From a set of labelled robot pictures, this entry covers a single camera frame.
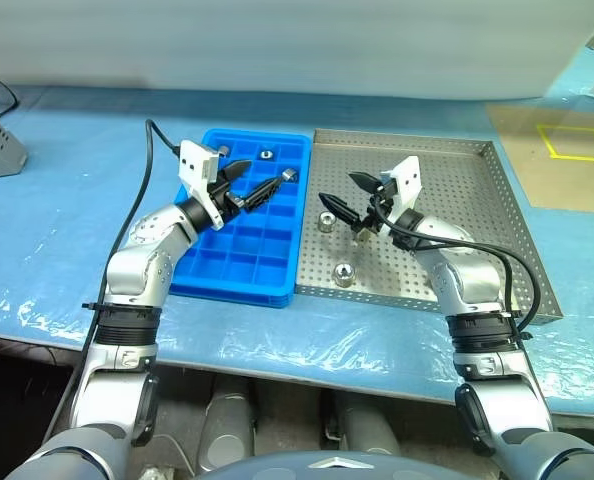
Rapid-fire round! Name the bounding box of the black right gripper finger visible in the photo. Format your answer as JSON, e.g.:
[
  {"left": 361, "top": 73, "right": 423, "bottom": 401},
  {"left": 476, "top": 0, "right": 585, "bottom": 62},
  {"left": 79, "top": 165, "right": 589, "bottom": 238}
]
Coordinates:
[
  {"left": 317, "top": 192, "right": 364, "bottom": 230},
  {"left": 348, "top": 171, "right": 381, "bottom": 194}
]

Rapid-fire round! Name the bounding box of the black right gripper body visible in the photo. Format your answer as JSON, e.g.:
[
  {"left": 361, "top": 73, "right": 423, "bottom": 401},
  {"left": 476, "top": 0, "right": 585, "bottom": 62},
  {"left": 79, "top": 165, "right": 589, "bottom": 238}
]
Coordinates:
[{"left": 360, "top": 178, "right": 399, "bottom": 239}]

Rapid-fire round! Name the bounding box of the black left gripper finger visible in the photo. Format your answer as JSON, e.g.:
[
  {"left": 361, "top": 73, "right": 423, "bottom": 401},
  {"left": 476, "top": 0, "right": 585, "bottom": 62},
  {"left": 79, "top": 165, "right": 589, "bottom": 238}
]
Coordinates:
[
  {"left": 224, "top": 159, "right": 253, "bottom": 183},
  {"left": 235, "top": 175, "right": 285, "bottom": 214}
]

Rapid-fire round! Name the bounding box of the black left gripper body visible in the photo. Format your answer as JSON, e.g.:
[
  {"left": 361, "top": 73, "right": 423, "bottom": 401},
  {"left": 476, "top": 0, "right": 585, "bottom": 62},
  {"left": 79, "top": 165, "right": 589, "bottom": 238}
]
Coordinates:
[{"left": 209, "top": 168, "right": 248, "bottom": 219}]

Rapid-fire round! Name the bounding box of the blue compartment tray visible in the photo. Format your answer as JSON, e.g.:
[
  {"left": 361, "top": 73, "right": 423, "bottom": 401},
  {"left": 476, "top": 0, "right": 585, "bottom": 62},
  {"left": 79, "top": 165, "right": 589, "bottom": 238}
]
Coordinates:
[{"left": 168, "top": 128, "right": 313, "bottom": 310}]

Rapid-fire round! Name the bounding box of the perforated metal tray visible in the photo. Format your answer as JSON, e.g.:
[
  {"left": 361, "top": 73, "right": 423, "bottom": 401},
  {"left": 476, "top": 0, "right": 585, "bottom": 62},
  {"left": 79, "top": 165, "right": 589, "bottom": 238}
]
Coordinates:
[{"left": 294, "top": 128, "right": 564, "bottom": 326}]

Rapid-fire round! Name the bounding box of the blue plastic table cover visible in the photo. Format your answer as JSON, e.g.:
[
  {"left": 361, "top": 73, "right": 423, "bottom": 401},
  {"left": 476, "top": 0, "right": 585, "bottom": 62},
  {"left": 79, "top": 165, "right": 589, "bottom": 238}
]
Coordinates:
[{"left": 0, "top": 44, "right": 594, "bottom": 416}]

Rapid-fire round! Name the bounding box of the brown cardboard sheet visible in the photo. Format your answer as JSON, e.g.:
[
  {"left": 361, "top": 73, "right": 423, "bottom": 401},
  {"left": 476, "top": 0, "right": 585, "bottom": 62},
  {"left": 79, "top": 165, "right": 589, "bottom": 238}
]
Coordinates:
[{"left": 485, "top": 102, "right": 594, "bottom": 216}]

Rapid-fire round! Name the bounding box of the grey rounded robot leg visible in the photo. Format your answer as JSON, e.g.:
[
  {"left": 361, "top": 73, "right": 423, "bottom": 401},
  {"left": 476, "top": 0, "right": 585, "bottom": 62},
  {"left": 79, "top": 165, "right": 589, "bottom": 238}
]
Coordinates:
[
  {"left": 199, "top": 384, "right": 256, "bottom": 474},
  {"left": 334, "top": 394, "right": 403, "bottom": 456}
]

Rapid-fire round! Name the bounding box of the grey robot torso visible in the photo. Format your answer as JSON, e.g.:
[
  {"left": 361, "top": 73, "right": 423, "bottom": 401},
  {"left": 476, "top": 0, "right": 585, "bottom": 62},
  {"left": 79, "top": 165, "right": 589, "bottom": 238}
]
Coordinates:
[{"left": 191, "top": 449, "right": 543, "bottom": 480}]

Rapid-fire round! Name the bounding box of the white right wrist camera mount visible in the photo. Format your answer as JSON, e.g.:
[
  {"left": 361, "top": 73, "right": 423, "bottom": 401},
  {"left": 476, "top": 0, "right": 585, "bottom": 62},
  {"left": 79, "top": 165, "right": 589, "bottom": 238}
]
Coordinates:
[{"left": 380, "top": 155, "right": 423, "bottom": 222}]

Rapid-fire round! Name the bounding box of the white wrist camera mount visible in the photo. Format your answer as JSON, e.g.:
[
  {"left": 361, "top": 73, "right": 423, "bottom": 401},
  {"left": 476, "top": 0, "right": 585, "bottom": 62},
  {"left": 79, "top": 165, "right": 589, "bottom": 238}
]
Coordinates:
[
  {"left": 178, "top": 140, "right": 224, "bottom": 232},
  {"left": 380, "top": 155, "right": 423, "bottom": 222}
]

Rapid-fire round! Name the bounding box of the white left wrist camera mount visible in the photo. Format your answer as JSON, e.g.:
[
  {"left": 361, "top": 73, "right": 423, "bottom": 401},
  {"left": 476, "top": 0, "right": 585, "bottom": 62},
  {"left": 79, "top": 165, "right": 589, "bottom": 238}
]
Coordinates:
[{"left": 178, "top": 140, "right": 224, "bottom": 232}]

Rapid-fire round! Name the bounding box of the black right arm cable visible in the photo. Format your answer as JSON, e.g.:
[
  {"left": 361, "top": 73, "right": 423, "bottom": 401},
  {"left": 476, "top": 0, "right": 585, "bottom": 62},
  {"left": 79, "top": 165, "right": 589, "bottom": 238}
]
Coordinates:
[{"left": 369, "top": 192, "right": 538, "bottom": 341}]

